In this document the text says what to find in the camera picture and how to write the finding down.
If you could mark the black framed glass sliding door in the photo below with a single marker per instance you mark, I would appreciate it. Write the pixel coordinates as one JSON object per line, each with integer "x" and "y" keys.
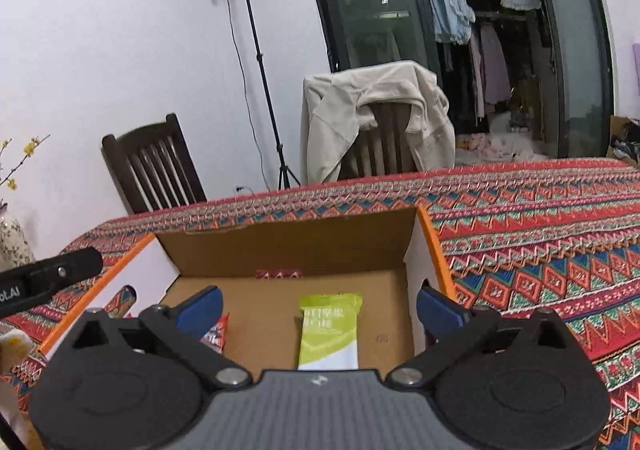
{"x": 543, "y": 67}

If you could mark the colourful patterned tablecloth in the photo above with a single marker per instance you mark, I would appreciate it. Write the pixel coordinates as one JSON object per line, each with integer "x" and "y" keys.
{"x": 563, "y": 234}

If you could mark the beige jacket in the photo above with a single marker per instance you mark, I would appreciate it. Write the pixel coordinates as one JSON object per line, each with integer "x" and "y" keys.
{"x": 337, "y": 107}

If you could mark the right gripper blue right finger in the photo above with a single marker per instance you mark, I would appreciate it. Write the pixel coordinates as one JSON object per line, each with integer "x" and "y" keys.
{"x": 438, "y": 314}

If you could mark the dark wooden chair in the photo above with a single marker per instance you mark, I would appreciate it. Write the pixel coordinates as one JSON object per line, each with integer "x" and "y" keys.
{"x": 153, "y": 168}

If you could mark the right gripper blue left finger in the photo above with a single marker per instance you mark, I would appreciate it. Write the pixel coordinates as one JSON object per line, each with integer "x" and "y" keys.
{"x": 198, "y": 314}

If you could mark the chair with beige jacket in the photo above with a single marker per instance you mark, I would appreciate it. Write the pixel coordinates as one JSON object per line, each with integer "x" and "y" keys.
{"x": 381, "y": 149}

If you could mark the yellow flower branches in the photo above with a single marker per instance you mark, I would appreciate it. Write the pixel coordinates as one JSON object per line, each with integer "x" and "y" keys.
{"x": 28, "y": 151}

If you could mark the large red blue snack bag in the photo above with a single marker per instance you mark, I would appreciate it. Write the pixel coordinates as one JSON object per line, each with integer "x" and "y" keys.
{"x": 215, "y": 338}

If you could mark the red cardboard snack box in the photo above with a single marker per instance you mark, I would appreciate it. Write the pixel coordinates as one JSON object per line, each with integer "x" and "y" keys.
{"x": 264, "y": 270}

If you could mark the floral ceramic vase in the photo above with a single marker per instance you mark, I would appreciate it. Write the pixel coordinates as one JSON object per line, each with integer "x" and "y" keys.
{"x": 14, "y": 248}

